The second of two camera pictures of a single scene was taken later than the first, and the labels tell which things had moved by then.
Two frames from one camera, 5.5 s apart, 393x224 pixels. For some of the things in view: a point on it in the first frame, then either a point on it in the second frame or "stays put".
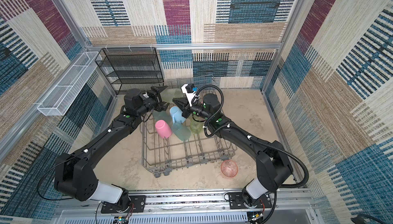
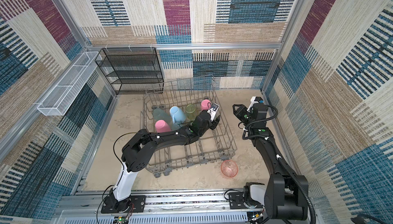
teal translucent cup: [162, 115] stays put
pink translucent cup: [229, 168] stays put
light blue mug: [176, 115] stays put
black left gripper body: [153, 99] → [213, 125]
